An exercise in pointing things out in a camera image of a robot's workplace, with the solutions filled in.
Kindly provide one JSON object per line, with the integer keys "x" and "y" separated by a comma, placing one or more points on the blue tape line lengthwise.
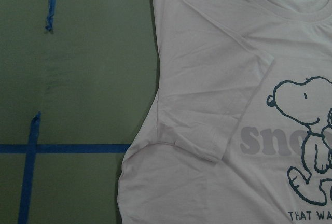
{"x": 26, "y": 189}

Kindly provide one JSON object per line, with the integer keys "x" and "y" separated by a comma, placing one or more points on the blue tape line crosswise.
{"x": 78, "y": 148}

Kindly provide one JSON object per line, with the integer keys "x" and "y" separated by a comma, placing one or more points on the pink Snoopy t-shirt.
{"x": 240, "y": 128}

